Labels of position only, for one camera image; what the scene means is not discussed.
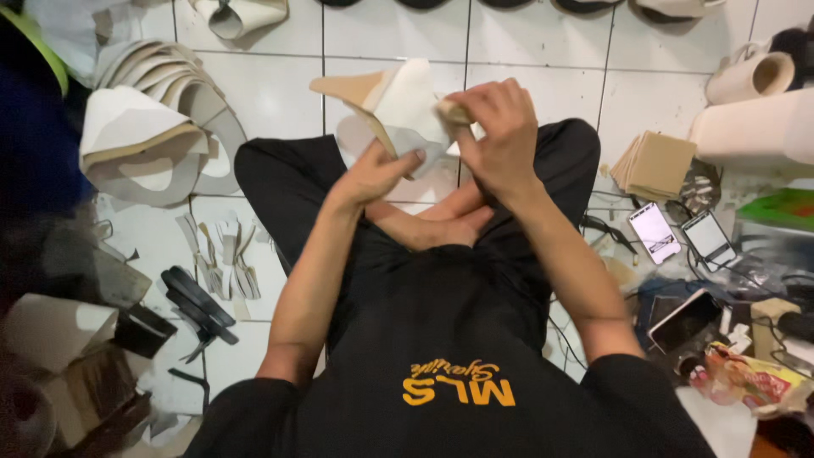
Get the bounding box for person's left hand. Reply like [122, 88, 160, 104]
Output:
[326, 139, 427, 209]

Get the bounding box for person's right hand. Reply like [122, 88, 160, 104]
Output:
[439, 78, 543, 206]

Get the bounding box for beige and white shoe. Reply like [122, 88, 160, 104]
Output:
[309, 59, 488, 182]

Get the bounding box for row of black shoe soles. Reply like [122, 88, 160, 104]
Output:
[315, 0, 627, 16]

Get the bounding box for person's bare foot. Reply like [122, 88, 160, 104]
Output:
[365, 201, 496, 253]
[415, 181, 489, 221]

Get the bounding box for stack of tan card squares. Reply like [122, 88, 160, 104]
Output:
[609, 130, 698, 202]

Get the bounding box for beige shoe upper with sole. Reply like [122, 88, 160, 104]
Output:
[628, 0, 727, 26]

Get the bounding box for smartphone with white case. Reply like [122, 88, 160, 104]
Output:
[627, 201, 683, 265]

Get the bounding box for person's black trousers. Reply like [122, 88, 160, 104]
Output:
[233, 117, 602, 306]

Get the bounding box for person's black shirt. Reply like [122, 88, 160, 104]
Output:
[183, 213, 718, 458]

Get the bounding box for small beige material roll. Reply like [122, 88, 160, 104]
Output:
[705, 42, 797, 106]

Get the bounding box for large beige material roll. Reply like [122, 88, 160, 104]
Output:
[689, 88, 814, 169]

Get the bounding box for curled white shoe upper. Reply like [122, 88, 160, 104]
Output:
[188, 0, 291, 42]

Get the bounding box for large smartphone with dark screen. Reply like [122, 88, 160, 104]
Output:
[646, 288, 724, 356]

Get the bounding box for green packet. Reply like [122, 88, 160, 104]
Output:
[736, 187, 814, 234]

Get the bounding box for pile of white shoe uppers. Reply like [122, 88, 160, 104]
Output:
[79, 38, 249, 209]

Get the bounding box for yellow and red snack bag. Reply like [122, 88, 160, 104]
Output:
[689, 341, 814, 419]

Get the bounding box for blue cloth with green band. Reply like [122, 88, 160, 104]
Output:
[0, 0, 98, 214]

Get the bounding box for white folded card sheet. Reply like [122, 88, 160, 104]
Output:
[5, 293, 120, 375]

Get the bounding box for brown cardboard box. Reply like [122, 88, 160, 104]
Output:
[0, 291, 180, 458]

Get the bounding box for black cable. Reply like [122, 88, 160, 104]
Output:
[579, 191, 639, 257]

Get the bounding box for smartphone with black frame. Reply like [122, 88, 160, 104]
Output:
[681, 209, 739, 272]

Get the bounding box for heap of white strap pieces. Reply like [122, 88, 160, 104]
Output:
[176, 212, 263, 305]

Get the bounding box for bundle of black straps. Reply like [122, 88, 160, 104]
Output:
[159, 266, 240, 365]

